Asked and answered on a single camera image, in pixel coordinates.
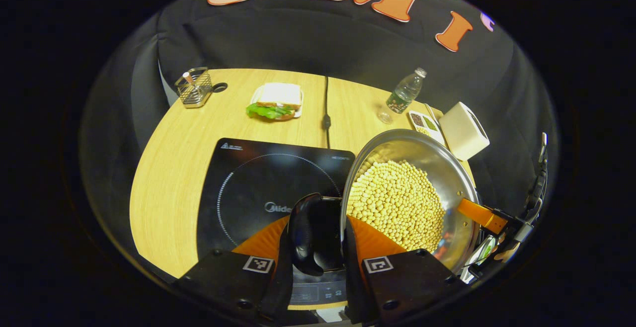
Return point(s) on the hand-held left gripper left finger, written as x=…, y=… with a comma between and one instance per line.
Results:
x=283, y=277

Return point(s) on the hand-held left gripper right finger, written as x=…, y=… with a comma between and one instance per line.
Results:
x=352, y=282

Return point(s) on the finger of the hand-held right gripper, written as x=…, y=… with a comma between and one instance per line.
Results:
x=477, y=212

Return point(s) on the stainless steel pot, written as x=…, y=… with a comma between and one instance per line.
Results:
x=427, y=168

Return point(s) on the pile of soybeans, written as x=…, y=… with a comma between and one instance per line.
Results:
x=397, y=203

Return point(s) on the black induction cooktop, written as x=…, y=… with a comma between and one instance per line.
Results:
x=248, y=193

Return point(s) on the white printed poster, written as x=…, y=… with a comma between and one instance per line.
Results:
x=479, y=257

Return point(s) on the white toaster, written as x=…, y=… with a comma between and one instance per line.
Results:
x=462, y=133

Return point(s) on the white divided bean tray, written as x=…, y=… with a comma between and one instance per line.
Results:
x=420, y=120

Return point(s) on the white spoon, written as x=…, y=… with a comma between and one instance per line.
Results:
x=431, y=113

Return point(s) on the clear plastic water bottle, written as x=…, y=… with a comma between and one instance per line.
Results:
x=402, y=98

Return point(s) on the sandwich with lettuce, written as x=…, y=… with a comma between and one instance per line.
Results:
x=278, y=93

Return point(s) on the black round table grommet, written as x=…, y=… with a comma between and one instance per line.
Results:
x=213, y=87

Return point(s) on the small pale stick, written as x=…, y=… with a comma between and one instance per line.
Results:
x=188, y=78

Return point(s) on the black backdrop cloth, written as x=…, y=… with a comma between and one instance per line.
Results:
x=323, y=43

